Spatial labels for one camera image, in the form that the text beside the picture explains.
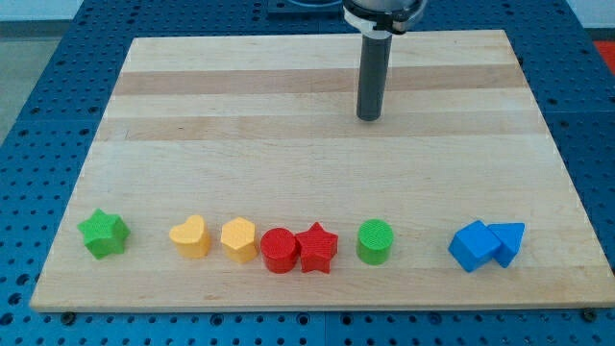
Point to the green star block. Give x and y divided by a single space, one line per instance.
104 234

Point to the blue triangle block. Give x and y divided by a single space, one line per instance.
510 235

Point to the yellow hexagon block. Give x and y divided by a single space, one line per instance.
239 240

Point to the blue cube block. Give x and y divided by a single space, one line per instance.
473 246

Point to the wooden board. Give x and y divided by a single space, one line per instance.
265 128

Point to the red star block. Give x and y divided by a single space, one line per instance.
317 248

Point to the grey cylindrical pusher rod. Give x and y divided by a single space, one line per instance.
373 69

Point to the yellow heart block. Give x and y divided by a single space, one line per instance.
192 238

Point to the red cylinder block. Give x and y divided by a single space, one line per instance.
279 250

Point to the green cylinder block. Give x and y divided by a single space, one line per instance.
374 241

